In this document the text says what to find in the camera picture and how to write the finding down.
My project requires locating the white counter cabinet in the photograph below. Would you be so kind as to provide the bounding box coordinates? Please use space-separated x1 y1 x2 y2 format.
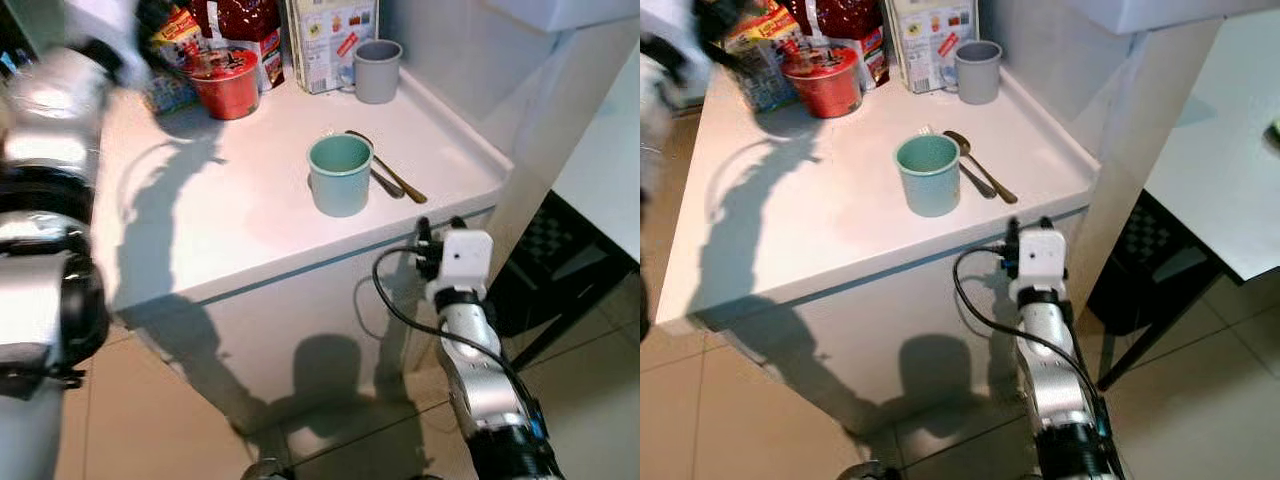
95 18 517 441
655 18 1101 441

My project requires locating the colourful snack packet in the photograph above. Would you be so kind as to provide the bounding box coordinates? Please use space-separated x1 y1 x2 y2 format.
722 5 803 114
143 5 203 115

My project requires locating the metal spoon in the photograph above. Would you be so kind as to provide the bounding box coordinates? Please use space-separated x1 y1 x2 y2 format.
346 130 429 206
943 130 1020 206

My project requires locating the white dining table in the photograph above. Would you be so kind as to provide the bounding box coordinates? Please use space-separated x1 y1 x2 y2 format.
550 50 641 264
1144 8 1280 284

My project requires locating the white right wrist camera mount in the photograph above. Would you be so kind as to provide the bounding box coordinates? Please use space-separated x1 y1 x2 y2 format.
428 228 494 303
1008 228 1069 298

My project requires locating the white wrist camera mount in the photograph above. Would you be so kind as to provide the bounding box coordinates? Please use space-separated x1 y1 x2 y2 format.
640 0 703 61
428 228 494 303
65 0 151 89
1008 228 1069 298

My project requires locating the red instant noodle bowl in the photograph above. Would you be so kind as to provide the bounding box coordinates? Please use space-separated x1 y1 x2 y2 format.
184 46 264 122
779 44 864 120

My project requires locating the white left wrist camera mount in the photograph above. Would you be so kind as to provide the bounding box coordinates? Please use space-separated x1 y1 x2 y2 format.
65 0 151 89
640 0 703 61

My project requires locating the grey plastic cup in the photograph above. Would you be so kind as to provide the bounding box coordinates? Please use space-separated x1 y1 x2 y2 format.
953 39 1005 106
352 39 405 106

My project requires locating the black chair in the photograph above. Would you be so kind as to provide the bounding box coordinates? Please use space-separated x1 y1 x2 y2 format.
1084 190 1239 393
488 190 641 373

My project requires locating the dark red snack bag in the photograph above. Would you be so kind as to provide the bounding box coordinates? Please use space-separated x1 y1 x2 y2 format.
798 0 892 89
190 0 285 93

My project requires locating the blue-green plastic cup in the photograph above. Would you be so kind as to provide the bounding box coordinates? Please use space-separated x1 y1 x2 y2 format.
307 133 375 219
894 133 963 219

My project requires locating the white printed food box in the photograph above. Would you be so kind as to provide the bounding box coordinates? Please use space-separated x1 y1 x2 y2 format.
884 0 978 97
284 0 380 97

